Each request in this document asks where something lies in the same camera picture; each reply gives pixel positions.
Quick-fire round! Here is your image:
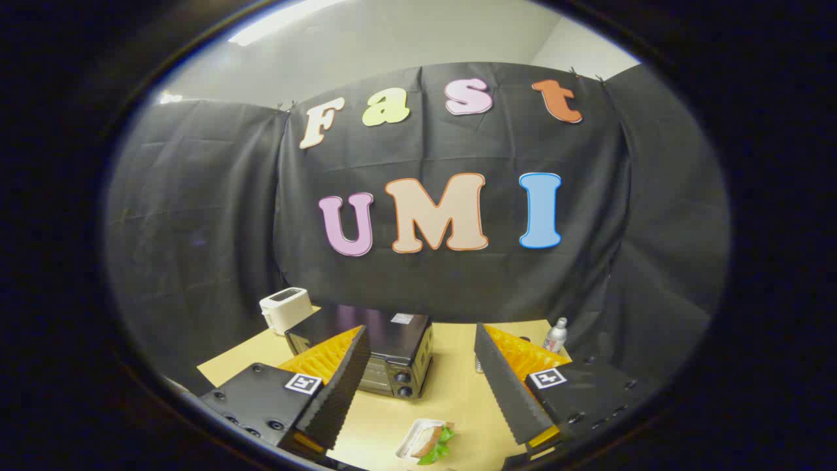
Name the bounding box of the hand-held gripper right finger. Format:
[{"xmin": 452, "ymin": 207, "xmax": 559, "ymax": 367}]
[{"xmin": 474, "ymin": 323, "xmax": 661, "ymax": 459}]

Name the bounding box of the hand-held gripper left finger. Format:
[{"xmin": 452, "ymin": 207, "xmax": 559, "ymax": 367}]
[{"xmin": 198, "ymin": 325, "xmax": 371, "ymax": 462}]

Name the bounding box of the black toaster oven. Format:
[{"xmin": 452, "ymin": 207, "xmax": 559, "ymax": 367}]
[{"xmin": 284, "ymin": 304, "xmax": 434, "ymax": 400}]

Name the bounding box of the bread and lettuce sandwich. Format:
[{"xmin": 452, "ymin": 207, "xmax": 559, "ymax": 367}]
[{"xmin": 411, "ymin": 424, "xmax": 456, "ymax": 466}]

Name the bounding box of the white pop-up toaster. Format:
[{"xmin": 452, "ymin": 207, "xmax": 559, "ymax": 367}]
[{"xmin": 259, "ymin": 287, "xmax": 314, "ymax": 336}]

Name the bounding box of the silver bottle with pink label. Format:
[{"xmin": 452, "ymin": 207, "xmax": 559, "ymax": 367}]
[{"xmin": 543, "ymin": 317, "xmax": 568, "ymax": 354}]

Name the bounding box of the white plastic tray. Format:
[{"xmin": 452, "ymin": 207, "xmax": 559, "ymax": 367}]
[{"xmin": 395, "ymin": 419, "xmax": 455, "ymax": 462}]

